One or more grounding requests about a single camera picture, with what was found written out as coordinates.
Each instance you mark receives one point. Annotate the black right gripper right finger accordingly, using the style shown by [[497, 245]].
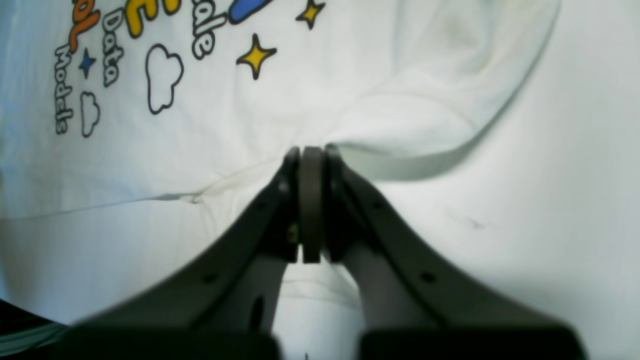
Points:
[[417, 304]]

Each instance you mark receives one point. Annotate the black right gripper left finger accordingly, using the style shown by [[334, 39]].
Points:
[[220, 306]]

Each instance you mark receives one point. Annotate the white printed T-shirt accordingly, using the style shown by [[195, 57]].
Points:
[[133, 132]]

